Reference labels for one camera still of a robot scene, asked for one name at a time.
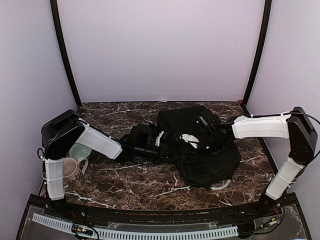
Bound black front rail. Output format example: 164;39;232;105
27;193;298;226

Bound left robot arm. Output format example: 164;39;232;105
38;109;161;218

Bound green ceramic bowl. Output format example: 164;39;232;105
69;144;92;160

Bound cream patterned mug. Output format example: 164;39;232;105
63;157;89;191

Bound black frame post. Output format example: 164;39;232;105
242;0;272;106
49;0;82;108

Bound white slotted cable duct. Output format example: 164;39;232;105
31;213;239;240

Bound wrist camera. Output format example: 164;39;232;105
154;131;165;147
179;133;199;149

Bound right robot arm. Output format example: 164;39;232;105
196;106;320;217

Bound left black frame post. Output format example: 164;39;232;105
49;0;82;108

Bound right black frame post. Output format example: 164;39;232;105
242;0;272;106

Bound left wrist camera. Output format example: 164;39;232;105
154;131;165;147

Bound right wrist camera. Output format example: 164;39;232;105
179;133;199;149

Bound black student bag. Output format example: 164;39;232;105
156;105;241;189

